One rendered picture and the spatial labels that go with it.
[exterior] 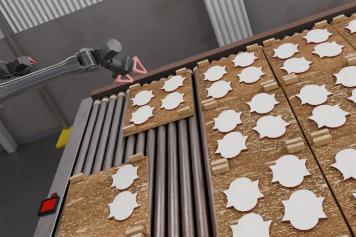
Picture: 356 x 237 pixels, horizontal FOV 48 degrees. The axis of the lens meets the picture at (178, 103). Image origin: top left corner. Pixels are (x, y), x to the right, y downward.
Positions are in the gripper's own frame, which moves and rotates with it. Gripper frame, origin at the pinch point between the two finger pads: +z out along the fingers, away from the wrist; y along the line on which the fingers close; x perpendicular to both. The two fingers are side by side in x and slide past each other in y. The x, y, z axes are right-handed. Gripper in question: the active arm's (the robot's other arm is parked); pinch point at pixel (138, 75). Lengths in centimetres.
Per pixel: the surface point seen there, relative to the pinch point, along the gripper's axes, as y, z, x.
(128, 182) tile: -6.3, 6.7, -42.1
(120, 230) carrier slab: 2, 1, -62
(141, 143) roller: -17.4, 17.1, -19.7
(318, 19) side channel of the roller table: 37, 80, 55
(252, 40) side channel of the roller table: 9, 61, 47
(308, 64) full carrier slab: 41, 60, 16
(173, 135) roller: -4.6, 24.6, -16.9
